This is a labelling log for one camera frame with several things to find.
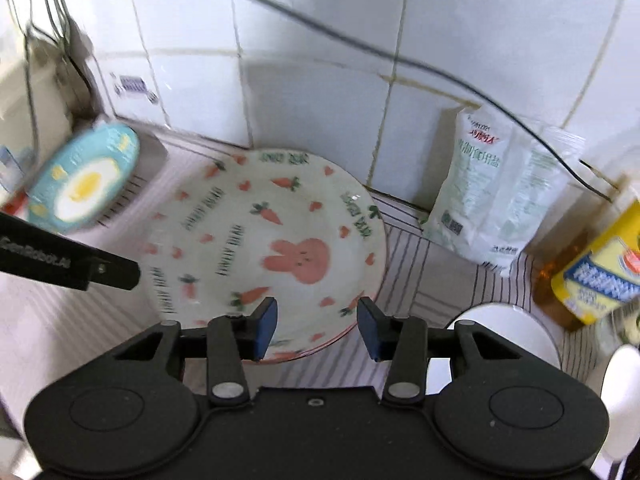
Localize yellow label oil bottle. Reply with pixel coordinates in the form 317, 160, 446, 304
532, 174, 640, 334

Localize pink rimmed plate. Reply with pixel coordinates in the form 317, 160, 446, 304
257, 327, 364, 365

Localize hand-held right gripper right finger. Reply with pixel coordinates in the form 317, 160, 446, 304
356, 296, 523, 407

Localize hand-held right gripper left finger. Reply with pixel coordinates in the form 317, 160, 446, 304
112, 296, 279, 409

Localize white carrot rabbit plate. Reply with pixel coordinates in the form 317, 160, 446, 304
139, 148, 389, 362

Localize thin metal rods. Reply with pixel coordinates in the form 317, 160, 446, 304
26, 0, 72, 43

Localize grey bowl black rim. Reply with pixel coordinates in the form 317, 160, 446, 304
446, 302, 562, 387

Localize white powder bag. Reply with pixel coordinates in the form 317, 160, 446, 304
422, 105, 572, 279

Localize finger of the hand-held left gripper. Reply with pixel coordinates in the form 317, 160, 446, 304
87, 254, 142, 292

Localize striped white tablecloth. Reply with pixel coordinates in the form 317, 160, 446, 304
0, 131, 617, 480

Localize blue fried egg plate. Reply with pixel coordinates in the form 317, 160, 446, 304
27, 122, 141, 234

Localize thin black wall cable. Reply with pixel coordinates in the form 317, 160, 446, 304
144, 0, 614, 204

